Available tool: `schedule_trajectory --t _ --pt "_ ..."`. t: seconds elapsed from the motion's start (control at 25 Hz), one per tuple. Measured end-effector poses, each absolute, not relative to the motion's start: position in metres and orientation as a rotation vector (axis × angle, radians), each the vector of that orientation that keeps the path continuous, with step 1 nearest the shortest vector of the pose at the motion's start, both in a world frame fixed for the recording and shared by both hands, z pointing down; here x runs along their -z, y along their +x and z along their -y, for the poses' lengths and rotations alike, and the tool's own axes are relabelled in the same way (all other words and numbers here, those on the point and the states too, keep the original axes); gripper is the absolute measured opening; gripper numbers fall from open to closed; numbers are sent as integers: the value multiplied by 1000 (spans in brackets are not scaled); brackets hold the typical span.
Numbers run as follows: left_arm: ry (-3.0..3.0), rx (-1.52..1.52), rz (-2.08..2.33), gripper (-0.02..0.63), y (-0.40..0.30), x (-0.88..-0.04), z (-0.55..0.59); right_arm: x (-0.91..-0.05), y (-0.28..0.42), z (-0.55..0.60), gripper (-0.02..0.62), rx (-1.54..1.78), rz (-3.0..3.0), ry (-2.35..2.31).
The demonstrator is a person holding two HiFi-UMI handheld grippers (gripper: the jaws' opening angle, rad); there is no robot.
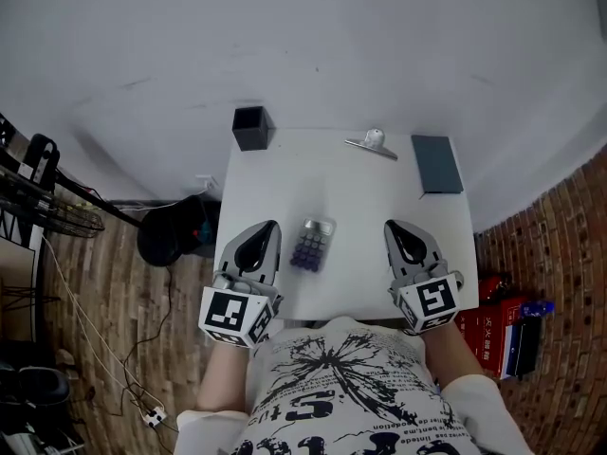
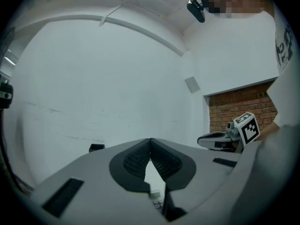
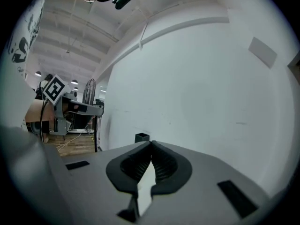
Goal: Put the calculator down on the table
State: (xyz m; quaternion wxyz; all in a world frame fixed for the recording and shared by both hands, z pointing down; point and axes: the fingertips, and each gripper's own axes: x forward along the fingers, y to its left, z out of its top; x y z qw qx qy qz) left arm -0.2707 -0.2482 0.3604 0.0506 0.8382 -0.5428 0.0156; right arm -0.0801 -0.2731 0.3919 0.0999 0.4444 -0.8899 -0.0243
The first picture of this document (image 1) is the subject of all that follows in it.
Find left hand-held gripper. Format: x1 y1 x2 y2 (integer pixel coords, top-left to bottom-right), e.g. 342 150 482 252
197 219 285 350

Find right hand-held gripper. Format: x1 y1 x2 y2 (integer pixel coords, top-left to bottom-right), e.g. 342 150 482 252
382 219 465 337

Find grey calculator with purple keys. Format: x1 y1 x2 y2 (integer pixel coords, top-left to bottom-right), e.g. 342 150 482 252
289 216 339 272

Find person's left forearm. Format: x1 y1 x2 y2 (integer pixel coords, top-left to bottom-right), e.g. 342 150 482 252
195 342 251 414

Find person's right forearm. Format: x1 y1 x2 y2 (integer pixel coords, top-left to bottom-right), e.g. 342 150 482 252
423 321 486 389

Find red fire extinguisher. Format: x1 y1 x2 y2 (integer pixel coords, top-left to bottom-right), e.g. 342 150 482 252
477 274 512 303

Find red cardboard box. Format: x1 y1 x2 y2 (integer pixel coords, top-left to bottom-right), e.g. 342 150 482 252
456 295 530 381

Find black rectangular device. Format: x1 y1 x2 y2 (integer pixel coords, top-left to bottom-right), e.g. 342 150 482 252
504 317 543 381

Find blue small packet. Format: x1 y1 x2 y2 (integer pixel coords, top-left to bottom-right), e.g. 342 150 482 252
519 300 557 320

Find white table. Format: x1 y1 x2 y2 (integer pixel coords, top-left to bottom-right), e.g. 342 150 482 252
215 128 479 322

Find white power strip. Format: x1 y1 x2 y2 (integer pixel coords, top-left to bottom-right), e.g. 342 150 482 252
141 407 168 428

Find white printed shirt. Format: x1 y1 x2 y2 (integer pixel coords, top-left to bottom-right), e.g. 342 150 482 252
174 315 535 455

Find dark grey notebook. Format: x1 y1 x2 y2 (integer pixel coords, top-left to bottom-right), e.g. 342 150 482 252
410 134 465 195

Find silver metal bulldog clip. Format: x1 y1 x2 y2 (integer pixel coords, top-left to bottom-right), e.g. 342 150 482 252
343 127 399 162

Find black square pen holder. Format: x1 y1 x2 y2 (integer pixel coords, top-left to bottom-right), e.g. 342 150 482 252
230 105 278 153

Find black office chair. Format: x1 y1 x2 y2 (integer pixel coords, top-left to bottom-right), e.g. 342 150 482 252
0 363 73 447

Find black power cable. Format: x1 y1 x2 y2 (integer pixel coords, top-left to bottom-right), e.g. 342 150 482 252
84 253 179 433

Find white power cable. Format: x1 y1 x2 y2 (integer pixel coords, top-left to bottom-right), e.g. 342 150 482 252
41 185 210 414

